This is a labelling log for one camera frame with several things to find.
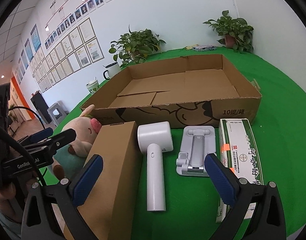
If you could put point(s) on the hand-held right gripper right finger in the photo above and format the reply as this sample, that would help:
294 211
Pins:
221 180

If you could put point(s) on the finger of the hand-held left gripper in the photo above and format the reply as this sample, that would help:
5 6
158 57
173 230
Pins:
42 133
64 136

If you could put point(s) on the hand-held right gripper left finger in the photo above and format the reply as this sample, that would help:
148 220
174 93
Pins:
88 177

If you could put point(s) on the pink pig plush toy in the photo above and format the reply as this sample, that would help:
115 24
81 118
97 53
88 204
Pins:
80 135

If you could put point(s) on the narrow brown cardboard box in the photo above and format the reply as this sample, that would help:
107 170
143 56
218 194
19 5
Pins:
113 167

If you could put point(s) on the white green medicine box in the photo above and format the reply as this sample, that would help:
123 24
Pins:
243 152

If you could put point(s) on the grey folding phone stand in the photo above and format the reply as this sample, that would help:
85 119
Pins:
195 150

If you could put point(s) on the white hair dryer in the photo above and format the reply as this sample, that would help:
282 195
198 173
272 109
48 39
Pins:
155 170

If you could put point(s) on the large cardboard box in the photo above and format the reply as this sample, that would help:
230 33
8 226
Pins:
193 85

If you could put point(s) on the person's left hand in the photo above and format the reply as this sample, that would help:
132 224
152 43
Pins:
7 189

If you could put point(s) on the grey plastic stool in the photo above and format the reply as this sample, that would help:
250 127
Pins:
57 112

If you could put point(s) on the black cabinet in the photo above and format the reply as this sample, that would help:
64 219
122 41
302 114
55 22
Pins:
39 107

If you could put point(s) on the leaf patterned paper cup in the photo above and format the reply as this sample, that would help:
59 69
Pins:
93 86

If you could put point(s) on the white mug with black lid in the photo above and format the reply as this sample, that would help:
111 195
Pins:
113 70

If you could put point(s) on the green tablecloth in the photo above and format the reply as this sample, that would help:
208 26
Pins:
280 117

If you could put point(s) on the group of framed certificates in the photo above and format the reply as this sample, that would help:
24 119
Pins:
73 47

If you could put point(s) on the small clear plastic packet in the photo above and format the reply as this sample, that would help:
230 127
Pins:
255 84

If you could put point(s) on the bushy potted green plant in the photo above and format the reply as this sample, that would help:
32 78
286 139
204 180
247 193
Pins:
136 43

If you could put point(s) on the tissue packet bundle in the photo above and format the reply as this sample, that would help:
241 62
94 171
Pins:
205 48

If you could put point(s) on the yellow packet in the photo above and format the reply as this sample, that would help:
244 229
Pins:
190 47

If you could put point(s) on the row of portrait photos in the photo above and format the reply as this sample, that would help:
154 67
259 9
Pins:
99 1

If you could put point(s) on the potted plant in red pot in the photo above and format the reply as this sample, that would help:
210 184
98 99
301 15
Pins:
230 33

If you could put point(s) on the row of blue wall posters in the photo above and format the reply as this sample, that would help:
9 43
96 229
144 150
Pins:
35 38

